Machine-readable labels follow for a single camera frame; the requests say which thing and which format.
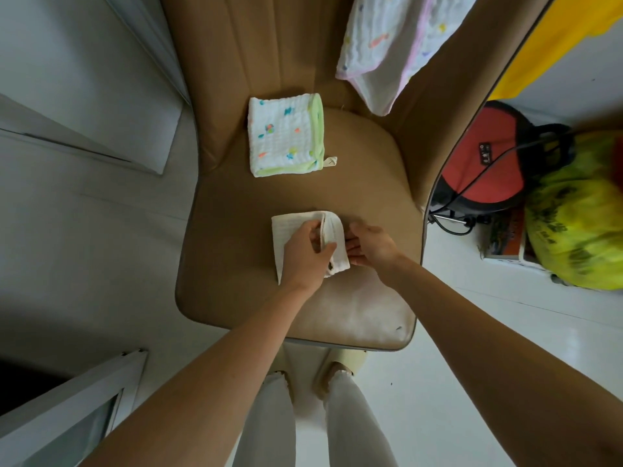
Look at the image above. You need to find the white door frame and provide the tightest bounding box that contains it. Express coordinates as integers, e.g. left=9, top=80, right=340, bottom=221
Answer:
left=102, top=0, right=193, bottom=105

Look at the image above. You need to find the white plastic crate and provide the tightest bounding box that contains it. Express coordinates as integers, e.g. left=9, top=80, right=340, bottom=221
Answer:
left=480, top=206, right=554, bottom=273

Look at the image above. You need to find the yellow-green plastic bag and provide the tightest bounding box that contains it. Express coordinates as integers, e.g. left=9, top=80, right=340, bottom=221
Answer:
left=524, top=130, right=623, bottom=291

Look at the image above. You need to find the person's right hand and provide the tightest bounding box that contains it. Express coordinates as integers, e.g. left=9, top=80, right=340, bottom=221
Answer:
left=344, top=221, right=405, bottom=283

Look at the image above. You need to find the white framed glass door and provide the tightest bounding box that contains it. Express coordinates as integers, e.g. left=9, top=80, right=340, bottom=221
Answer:
left=0, top=348, right=149, bottom=467

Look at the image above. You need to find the yellow cloth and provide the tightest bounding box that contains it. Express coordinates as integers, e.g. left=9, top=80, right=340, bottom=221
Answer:
left=488, top=0, right=623, bottom=102

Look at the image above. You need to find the person's left foot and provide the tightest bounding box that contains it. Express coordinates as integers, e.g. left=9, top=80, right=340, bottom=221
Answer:
left=265, top=344, right=295, bottom=390

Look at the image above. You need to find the person's right forearm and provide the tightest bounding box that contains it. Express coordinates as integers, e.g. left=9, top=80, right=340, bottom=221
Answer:
left=384, top=259, right=623, bottom=467

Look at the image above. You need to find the person's left hand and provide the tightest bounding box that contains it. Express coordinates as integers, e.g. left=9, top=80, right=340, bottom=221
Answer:
left=280, top=219, right=338, bottom=295

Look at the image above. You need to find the red and black round appliance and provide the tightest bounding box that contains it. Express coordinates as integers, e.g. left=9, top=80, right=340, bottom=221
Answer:
left=430, top=100, right=575, bottom=217

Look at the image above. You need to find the brown leather chair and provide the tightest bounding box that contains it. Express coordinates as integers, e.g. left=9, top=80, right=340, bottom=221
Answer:
left=160, top=0, right=556, bottom=353

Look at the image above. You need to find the white cabinet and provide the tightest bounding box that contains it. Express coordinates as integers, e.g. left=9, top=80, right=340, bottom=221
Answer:
left=0, top=0, right=185, bottom=176

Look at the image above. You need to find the person's left forearm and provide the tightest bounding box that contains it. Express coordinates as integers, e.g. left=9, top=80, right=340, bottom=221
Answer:
left=80, top=284, right=317, bottom=467

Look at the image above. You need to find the pink-edged white cloth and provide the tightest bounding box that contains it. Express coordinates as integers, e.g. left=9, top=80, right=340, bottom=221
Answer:
left=336, top=0, right=483, bottom=117

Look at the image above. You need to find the green-edged white cloth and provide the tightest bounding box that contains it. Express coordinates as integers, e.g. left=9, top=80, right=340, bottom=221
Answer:
left=247, top=93, right=337, bottom=179

